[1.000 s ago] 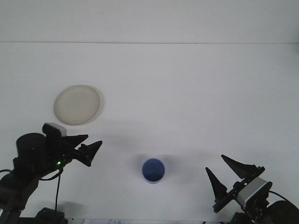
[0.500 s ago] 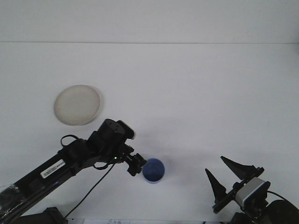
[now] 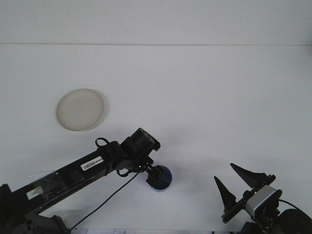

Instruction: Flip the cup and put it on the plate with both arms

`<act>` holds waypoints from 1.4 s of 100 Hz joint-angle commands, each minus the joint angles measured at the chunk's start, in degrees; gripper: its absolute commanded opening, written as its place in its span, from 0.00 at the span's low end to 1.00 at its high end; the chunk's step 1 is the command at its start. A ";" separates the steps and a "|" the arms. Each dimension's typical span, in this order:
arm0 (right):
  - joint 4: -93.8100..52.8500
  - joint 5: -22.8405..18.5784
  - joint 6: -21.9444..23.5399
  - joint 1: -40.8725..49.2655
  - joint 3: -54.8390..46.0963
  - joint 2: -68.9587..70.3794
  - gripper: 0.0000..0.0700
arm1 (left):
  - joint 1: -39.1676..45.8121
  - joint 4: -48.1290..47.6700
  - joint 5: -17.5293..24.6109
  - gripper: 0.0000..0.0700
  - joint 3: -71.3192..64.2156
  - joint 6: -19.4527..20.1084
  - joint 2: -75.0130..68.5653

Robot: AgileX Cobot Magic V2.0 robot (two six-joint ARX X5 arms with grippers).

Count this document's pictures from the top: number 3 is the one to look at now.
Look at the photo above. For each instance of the pale blue cup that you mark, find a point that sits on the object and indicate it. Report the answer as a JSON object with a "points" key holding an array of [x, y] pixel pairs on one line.
{"points": [[167, 179]]}

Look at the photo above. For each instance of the pale round plate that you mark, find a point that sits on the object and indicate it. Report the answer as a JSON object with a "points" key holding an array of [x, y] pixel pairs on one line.
{"points": [[80, 109]]}

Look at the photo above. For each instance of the grey gripper camera box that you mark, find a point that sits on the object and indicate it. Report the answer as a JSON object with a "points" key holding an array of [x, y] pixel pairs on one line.
{"points": [[263, 197]]}

